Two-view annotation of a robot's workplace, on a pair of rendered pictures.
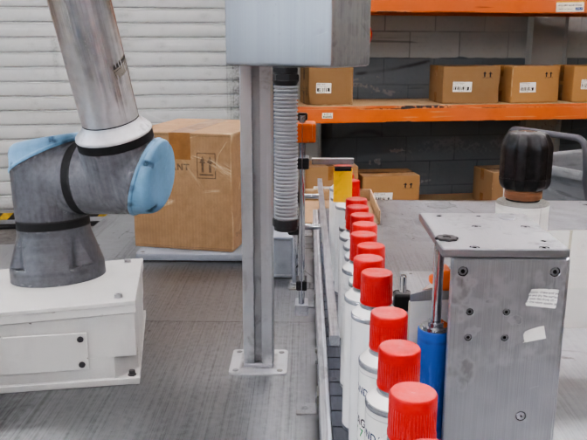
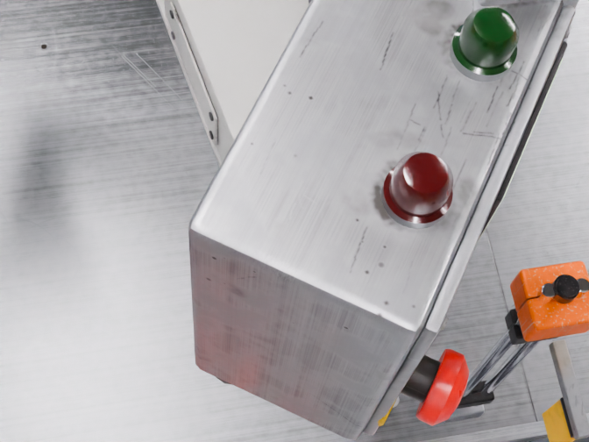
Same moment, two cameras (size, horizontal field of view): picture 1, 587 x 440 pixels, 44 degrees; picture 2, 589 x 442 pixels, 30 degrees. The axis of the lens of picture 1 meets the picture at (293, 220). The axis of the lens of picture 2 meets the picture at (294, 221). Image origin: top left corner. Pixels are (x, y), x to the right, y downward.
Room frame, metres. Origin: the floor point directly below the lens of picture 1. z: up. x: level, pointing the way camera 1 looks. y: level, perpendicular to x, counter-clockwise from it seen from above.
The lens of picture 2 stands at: (0.88, -0.20, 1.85)
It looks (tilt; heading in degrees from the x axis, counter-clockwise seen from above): 67 degrees down; 70
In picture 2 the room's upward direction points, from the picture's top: 10 degrees clockwise
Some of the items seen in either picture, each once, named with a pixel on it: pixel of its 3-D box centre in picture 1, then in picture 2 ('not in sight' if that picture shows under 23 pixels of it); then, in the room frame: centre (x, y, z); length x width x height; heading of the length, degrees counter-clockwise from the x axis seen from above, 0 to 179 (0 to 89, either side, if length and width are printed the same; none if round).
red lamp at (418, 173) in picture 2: not in sight; (421, 183); (0.98, -0.05, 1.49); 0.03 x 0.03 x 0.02
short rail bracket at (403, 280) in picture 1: (402, 308); not in sight; (1.13, -0.18, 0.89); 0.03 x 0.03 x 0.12; 89
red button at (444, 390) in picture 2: not in sight; (432, 383); (1.01, -0.08, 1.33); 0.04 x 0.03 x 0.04; 54
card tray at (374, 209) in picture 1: (330, 205); not in sight; (2.09, -0.11, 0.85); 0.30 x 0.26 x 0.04; 179
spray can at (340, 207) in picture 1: (349, 237); not in sight; (1.24, -0.10, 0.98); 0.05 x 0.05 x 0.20
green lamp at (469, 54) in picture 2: not in sight; (488, 38); (1.02, 0.01, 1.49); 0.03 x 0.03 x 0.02
